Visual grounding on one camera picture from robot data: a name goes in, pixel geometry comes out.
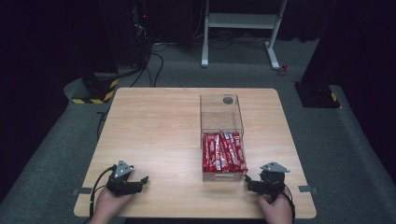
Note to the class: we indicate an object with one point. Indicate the dark equipment rack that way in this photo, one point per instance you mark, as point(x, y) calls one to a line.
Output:
point(140, 28)

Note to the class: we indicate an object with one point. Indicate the white metal stand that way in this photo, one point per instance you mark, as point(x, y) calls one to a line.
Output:
point(239, 21)

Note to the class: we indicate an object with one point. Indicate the small red clip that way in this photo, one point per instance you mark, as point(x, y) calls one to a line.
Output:
point(282, 70)

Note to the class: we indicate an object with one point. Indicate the black post with striped base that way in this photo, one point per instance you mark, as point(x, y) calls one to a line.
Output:
point(99, 88)

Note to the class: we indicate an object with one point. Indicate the person's right hand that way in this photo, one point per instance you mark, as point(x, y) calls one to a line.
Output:
point(275, 210)

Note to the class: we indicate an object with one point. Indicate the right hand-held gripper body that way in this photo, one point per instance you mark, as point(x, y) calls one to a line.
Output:
point(271, 180)

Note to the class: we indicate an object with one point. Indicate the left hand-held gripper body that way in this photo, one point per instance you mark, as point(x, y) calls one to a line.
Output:
point(120, 183)

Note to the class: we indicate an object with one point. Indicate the clear acrylic drawer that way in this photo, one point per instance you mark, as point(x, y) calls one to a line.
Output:
point(224, 176)

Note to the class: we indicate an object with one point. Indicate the grey tape strip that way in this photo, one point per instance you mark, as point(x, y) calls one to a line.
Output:
point(308, 188)
point(82, 190)

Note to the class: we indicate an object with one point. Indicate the clear acrylic drawer housing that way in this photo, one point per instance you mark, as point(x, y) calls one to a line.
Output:
point(221, 112)

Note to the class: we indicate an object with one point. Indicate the black post base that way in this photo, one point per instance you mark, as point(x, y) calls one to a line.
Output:
point(316, 95)

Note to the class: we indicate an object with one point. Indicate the pile of red stick packets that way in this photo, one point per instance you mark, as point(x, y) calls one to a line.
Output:
point(222, 152)

